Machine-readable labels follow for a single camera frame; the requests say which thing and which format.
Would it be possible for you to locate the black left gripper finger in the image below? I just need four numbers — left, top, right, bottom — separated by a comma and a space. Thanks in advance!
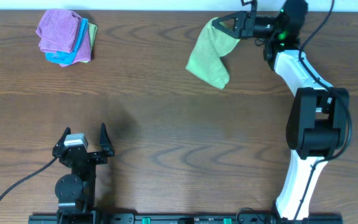
52, 127, 71, 157
99, 123, 114, 157

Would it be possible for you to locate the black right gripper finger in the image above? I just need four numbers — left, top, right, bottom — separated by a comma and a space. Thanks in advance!
212, 11, 247, 26
212, 21, 241, 39

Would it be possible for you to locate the light green microfiber cloth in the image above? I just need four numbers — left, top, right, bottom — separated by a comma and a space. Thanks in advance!
186, 17, 240, 90

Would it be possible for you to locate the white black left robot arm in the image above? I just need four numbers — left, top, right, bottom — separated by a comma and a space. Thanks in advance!
52, 123, 114, 220

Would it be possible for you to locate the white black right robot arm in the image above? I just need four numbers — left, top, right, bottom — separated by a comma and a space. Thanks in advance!
212, 0, 352, 223

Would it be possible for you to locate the lower purple folded cloth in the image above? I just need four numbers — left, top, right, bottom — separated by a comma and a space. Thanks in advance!
70, 30, 92, 65

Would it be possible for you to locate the blue folded cloth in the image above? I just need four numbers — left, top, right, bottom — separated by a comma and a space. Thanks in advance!
45, 18, 88, 65

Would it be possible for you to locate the bottom green folded cloth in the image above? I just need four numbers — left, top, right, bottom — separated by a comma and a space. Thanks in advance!
88, 22, 98, 50

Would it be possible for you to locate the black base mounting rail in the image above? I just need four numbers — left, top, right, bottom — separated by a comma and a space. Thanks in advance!
28, 212, 343, 224

